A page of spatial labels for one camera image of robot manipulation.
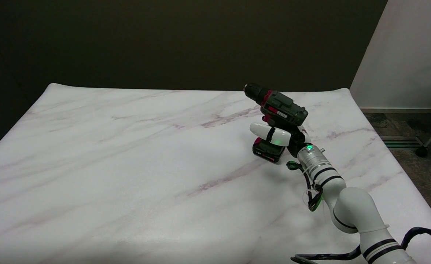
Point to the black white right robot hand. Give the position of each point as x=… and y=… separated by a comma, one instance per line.
x=274, y=135

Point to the metal floor vent grille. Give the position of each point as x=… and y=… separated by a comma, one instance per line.
x=400, y=142

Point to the white marble table cover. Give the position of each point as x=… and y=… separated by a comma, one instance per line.
x=127, y=176

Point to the green red power screwdriver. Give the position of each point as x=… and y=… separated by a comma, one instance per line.
x=283, y=109

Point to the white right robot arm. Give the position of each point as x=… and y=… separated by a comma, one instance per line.
x=354, y=209

